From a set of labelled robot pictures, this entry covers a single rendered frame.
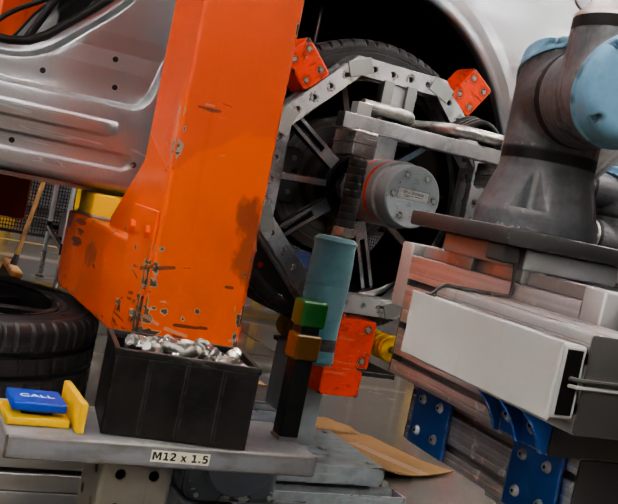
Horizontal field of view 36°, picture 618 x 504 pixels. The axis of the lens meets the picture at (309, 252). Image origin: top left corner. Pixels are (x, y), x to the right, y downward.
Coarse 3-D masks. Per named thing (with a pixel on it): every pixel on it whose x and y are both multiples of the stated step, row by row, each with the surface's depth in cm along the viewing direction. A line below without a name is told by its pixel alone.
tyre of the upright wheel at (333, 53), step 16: (320, 48) 204; (336, 48) 205; (352, 48) 207; (368, 48) 209; (384, 48) 210; (400, 48) 213; (400, 64) 212; (416, 64) 214; (288, 96) 202; (256, 256) 204; (256, 272) 205; (272, 272) 206; (256, 288) 206; (272, 288) 207; (272, 304) 208; (288, 304) 209; (384, 320) 220
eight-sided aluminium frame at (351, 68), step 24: (336, 72) 197; (360, 72) 199; (384, 72) 202; (408, 72) 204; (312, 96) 200; (432, 96) 209; (288, 120) 194; (456, 192) 219; (480, 192) 216; (264, 216) 194; (456, 216) 219; (264, 240) 197; (288, 264) 198; (288, 288) 205; (360, 312) 207; (384, 312) 210
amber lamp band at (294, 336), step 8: (288, 336) 140; (296, 336) 138; (304, 336) 138; (312, 336) 139; (288, 344) 140; (296, 344) 138; (304, 344) 138; (312, 344) 139; (320, 344) 139; (288, 352) 140; (296, 352) 138; (304, 352) 138; (312, 352) 139; (296, 360) 138; (304, 360) 138; (312, 360) 139
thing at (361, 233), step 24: (360, 96) 234; (432, 120) 218; (312, 144) 208; (336, 168) 216; (432, 168) 228; (288, 216) 210; (312, 216) 211; (336, 216) 214; (360, 240) 219; (384, 240) 241; (408, 240) 232; (432, 240) 223; (360, 264) 218; (384, 264) 231; (360, 288) 219; (384, 288) 219
